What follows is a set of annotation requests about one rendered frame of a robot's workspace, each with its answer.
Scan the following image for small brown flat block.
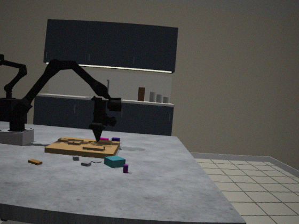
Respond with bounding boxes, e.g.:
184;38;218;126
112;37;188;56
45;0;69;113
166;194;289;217
28;159;43;165

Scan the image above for teal rectangular block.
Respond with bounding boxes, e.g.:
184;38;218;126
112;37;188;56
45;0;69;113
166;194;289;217
104;156;125;168

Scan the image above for tan wooden puzzle board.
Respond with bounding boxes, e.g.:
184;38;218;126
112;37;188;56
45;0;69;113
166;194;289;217
44;137;120;159

